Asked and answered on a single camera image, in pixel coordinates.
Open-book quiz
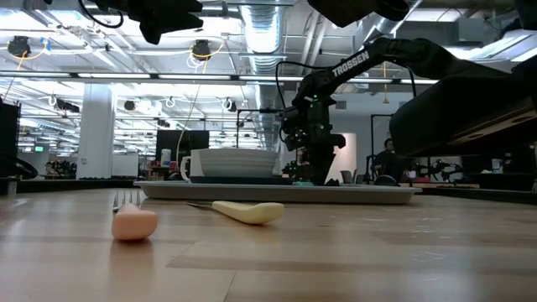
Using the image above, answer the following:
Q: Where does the white board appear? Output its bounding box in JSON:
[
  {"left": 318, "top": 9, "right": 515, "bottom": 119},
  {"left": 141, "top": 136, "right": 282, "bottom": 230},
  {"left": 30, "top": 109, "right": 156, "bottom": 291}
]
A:
[{"left": 111, "top": 154, "right": 140, "bottom": 178}]

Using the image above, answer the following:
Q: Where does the black metal table frame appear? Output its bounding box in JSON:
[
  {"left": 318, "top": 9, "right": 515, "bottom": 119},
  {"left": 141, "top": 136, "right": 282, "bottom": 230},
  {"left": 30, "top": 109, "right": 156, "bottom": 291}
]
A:
[{"left": 0, "top": 178, "right": 537, "bottom": 206}]

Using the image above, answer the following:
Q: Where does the dark teal plate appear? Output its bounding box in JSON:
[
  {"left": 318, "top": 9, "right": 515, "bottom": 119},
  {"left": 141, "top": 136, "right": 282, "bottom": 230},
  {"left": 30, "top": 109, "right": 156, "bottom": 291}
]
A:
[{"left": 188, "top": 174, "right": 295, "bottom": 185}]

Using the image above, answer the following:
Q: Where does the fork with orange handle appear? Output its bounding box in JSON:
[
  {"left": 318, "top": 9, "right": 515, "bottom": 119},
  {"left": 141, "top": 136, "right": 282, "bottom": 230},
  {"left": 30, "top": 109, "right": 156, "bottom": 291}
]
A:
[{"left": 111, "top": 189, "right": 159, "bottom": 242}]

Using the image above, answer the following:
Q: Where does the person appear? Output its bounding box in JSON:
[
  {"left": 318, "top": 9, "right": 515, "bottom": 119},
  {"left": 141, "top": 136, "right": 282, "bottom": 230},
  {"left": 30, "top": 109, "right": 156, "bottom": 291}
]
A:
[{"left": 371, "top": 138, "right": 406, "bottom": 185}]

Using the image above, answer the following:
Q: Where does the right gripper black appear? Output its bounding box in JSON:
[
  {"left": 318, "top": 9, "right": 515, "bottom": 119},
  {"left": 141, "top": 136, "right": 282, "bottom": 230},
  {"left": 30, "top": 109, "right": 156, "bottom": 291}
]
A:
[{"left": 280, "top": 94, "right": 347, "bottom": 185}]

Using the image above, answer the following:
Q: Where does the silver ventilation duct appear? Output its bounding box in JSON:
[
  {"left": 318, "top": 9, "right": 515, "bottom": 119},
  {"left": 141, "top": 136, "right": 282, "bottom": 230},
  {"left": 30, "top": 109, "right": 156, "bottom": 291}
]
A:
[{"left": 241, "top": 0, "right": 287, "bottom": 152}]

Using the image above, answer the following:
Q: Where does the black standing screen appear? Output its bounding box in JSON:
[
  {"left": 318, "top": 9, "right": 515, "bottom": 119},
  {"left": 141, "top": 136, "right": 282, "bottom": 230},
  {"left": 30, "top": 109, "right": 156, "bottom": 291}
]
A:
[{"left": 155, "top": 129, "right": 210, "bottom": 167}]

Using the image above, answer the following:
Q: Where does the black ceiling cable reel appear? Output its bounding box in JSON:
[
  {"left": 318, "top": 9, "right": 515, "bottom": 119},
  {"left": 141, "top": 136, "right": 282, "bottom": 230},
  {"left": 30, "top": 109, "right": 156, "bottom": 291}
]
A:
[
  {"left": 191, "top": 39, "right": 213, "bottom": 62},
  {"left": 7, "top": 35, "right": 33, "bottom": 58}
]

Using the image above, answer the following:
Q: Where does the white structural column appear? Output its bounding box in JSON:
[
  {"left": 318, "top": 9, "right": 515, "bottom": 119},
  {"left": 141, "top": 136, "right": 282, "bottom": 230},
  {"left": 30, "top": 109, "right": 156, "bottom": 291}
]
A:
[{"left": 76, "top": 82, "right": 117, "bottom": 180}]

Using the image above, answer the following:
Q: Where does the grey plastic tray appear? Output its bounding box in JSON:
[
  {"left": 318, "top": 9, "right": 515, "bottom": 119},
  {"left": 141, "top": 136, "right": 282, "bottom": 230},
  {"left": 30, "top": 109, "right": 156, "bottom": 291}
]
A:
[{"left": 133, "top": 180, "right": 423, "bottom": 206}]

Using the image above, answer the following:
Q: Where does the white ribbed bowl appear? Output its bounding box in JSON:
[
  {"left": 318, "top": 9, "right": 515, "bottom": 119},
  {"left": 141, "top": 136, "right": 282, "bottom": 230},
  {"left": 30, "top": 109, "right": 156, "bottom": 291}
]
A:
[{"left": 197, "top": 148, "right": 279, "bottom": 178}]

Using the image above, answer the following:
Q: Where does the knife with yellow handle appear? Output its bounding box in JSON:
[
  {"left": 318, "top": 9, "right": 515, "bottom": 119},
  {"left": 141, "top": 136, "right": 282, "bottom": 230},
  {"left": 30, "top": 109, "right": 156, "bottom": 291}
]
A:
[{"left": 186, "top": 200, "right": 285, "bottom": 226}]

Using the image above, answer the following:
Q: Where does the white mug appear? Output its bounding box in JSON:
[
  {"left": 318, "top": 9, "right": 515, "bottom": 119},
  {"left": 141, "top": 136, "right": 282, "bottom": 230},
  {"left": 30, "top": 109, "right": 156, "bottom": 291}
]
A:
[{"left": 180, "top": 149, "right": 206, "bottom": 184}]

